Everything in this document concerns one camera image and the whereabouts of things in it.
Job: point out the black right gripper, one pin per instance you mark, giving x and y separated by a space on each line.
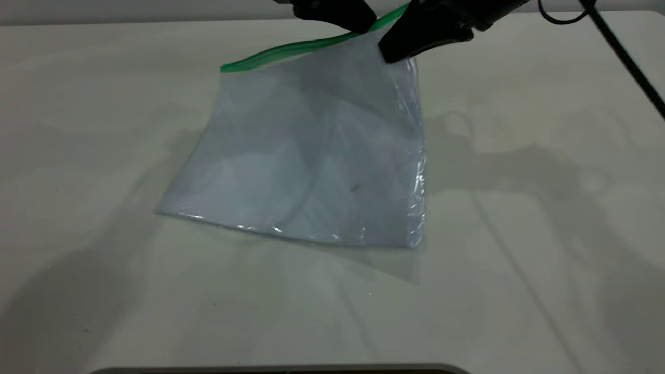
493 10

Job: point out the clear plastic zip bag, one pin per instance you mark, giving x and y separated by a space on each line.
291 50

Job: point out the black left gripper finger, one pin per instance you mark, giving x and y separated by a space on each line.
337 13

